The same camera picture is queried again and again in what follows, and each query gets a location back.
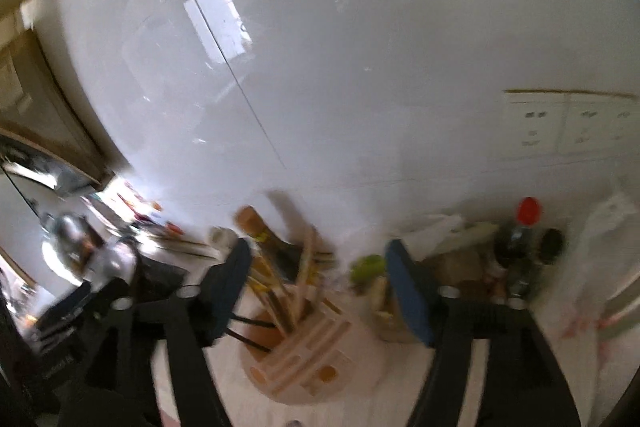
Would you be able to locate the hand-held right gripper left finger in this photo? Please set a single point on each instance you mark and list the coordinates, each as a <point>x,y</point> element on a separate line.
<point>232,287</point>

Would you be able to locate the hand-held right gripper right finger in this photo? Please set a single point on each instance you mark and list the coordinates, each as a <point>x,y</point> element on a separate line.
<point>410,292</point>

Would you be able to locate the light chopstick with pale band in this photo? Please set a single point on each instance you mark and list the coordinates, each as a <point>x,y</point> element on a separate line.
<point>330,305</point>

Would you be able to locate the pale pink utensil holder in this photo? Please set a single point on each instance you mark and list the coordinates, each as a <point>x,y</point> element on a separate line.
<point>310,367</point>

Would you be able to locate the yellow green box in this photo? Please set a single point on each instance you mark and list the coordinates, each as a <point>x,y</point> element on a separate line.
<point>367,269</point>

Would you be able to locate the white cap oil bottle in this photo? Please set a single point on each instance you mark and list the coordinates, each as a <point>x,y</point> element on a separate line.
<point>222,239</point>

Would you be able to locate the gold cap oil bottle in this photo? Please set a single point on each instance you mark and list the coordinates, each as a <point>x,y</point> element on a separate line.
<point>250,219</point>

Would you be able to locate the steel pot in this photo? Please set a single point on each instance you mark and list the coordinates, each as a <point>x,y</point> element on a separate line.
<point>70,237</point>

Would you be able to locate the red cap sauce bottle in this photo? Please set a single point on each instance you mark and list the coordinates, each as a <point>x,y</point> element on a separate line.
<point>530,212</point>

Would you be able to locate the black cap orange label bottle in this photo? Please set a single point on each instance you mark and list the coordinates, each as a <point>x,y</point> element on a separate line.
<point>552,244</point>

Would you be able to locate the clear plastic bag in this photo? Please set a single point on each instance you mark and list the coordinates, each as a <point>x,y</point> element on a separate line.
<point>600,247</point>

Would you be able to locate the range hood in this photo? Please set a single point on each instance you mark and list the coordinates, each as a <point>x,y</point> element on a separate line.
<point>35,107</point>

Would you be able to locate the colourful wall stickers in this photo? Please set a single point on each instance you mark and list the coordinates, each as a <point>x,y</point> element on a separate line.
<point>140,207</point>

